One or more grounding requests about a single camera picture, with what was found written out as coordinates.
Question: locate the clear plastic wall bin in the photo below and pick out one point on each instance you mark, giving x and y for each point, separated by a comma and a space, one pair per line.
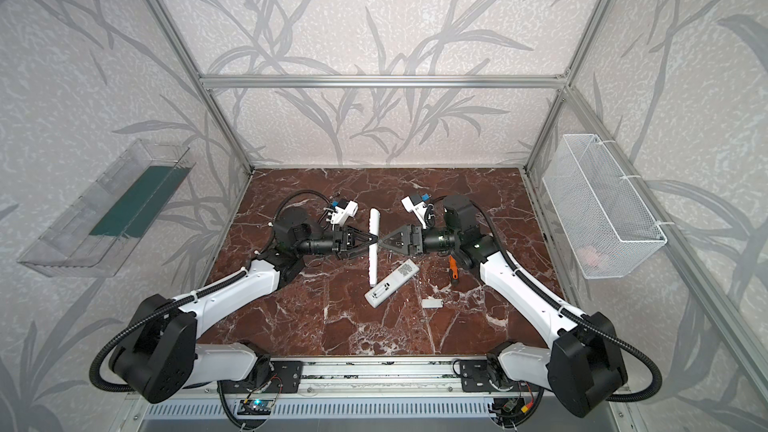
97, 233

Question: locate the white remote with coloured buttons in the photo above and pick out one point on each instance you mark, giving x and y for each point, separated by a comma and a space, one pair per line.
374, 227

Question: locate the aluminium cage frame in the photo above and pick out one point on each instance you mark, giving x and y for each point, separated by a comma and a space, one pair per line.
744, 346

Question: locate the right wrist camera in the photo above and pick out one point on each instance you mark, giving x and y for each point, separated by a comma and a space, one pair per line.
417, 204

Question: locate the white battery cover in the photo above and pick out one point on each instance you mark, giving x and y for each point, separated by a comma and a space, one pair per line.
431, 303

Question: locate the white remote control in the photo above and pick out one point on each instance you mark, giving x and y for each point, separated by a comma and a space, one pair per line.
389, 285

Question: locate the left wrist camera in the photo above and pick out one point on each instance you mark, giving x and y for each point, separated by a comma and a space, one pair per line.
340, 211

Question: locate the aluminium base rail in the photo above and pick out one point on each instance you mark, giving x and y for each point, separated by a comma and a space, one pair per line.
358, 377

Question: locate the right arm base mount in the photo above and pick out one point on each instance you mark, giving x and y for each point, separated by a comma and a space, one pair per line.
484, 376

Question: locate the pink object in basket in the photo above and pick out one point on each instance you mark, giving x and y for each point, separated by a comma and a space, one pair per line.
590, 257

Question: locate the white wire mesh basket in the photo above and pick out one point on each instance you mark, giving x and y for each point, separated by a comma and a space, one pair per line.
598, 205

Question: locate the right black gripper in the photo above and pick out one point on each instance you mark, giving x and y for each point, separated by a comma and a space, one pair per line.
412, 237

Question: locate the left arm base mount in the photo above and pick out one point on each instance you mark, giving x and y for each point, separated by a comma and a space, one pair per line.
267, 376

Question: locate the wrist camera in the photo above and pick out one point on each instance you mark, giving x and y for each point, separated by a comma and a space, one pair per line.
340, 211
417, 204

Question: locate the orange handled screwdriver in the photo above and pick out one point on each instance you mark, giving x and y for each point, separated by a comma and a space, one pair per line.
454, 272

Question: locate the green lit circuit board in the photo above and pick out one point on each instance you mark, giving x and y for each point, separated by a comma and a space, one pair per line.
254, 407

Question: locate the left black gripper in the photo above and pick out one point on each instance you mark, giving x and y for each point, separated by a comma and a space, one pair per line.
343, 240

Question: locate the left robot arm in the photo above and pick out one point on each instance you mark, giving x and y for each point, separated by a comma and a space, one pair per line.
158, 353

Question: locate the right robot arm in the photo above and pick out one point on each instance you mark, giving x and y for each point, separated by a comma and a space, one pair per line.
583, 362

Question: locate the right base wiring connector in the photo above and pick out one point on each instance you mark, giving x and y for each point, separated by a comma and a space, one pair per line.
512, 407

